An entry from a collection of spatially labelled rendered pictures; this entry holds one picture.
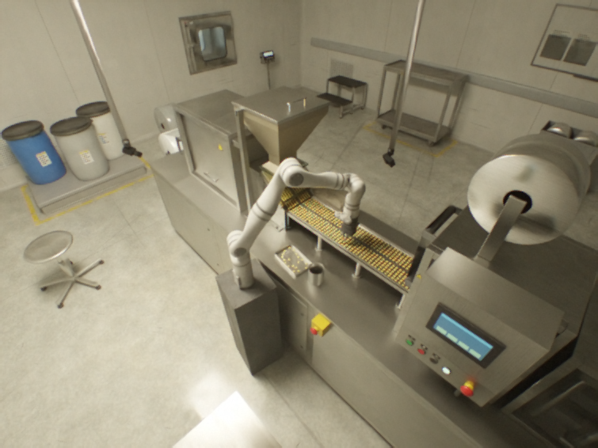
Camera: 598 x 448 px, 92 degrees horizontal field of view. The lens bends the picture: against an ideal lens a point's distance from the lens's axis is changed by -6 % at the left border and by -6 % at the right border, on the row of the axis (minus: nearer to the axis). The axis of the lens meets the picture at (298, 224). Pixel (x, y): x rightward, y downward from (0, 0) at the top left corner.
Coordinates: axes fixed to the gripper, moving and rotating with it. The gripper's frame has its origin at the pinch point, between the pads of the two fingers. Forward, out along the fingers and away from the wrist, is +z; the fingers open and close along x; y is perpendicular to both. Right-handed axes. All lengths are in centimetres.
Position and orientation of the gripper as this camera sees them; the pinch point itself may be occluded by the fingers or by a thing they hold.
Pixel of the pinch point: (344, 242)
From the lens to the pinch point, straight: 159.8
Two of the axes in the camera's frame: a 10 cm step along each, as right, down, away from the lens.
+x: -7.0, -4.8, 5.3
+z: 0.0, 7.4, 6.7
